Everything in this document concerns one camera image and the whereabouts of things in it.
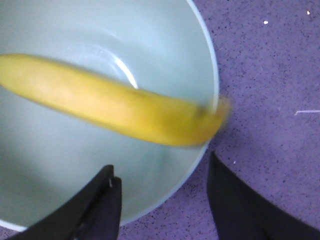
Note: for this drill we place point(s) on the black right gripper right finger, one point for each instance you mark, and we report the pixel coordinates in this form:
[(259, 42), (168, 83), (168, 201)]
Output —
[(240, 213)]

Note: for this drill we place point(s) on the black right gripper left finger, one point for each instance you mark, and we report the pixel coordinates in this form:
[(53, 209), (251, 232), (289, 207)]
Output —
[(92, 214)]

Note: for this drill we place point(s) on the yellow banana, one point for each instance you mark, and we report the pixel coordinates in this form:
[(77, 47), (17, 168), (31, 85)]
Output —
[(110, 104)]

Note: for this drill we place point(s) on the green bowl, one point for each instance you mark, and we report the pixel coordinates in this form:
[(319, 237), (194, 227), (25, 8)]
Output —
[(46, 157)]

